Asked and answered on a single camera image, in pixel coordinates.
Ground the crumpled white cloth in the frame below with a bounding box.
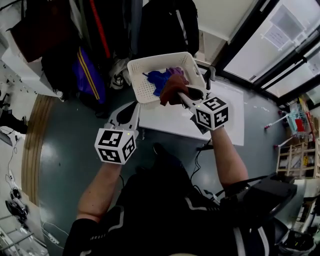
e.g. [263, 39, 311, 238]
[108, 57, 132, 89]

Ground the brown towel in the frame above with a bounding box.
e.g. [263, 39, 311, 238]
[159, 74, 190, 107]

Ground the light blue wire rack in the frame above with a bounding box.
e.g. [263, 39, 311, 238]
[284, 103, 312, 139]

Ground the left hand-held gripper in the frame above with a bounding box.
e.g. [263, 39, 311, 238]
[94, 101, 141, 166]

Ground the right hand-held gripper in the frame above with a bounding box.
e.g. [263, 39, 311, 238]
[177, 84, 230, 132]

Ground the white cabinet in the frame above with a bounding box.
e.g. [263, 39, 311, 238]
[0, 46, 65, 99]

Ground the white paper notice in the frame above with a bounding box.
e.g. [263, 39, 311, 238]
[264, 24, 291, 49]

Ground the person's left forearm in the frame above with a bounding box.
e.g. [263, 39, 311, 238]
[76, 159, 124, 224]

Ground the white pole with pink ends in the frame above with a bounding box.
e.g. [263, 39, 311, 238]
[264, 113, 292, 130]

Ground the purple bag with yellow stripes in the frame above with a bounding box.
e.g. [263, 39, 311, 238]
[71, 46, 108, 105]

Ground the white sink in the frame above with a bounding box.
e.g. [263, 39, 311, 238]
[138, 79, 245, 147]

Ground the person's black striped clothing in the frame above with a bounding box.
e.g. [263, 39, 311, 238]
[61, 142, 278, 256]

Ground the black chair base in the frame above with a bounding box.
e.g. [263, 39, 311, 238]
[0, 91, 29, 135]

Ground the black shoe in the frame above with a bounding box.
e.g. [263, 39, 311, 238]
[4, 199, 29, 223]

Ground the wooden shelf rack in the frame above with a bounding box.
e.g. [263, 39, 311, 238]
[275, 138, 320, 179]

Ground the white perforated plastic basket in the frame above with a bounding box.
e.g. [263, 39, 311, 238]
[126, 51, 207, 110]

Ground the person's right forearm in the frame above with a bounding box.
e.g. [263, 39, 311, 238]
[209, 125, 250, 189]

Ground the black pack with straps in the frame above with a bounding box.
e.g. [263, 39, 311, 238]
[219, 173, 299, 227]

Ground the white power strip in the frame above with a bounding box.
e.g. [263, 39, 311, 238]
[41, 228, 61, 245]

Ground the purple towel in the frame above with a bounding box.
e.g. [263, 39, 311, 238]
[165, 65, 190, 85]

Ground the blue towel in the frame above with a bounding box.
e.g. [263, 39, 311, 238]
[142, 70, 171, 97]

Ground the black cable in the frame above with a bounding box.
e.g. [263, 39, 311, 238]
[189, 138, 213, 191]

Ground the black hanging jacket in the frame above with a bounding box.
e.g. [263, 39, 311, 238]
[138, 0, 200, 60]

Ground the dark brown hanging bag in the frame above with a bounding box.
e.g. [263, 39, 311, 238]
[9, 0, 78, 64]

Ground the red strap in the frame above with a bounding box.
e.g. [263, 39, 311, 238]
[89, 0, 112, 60]

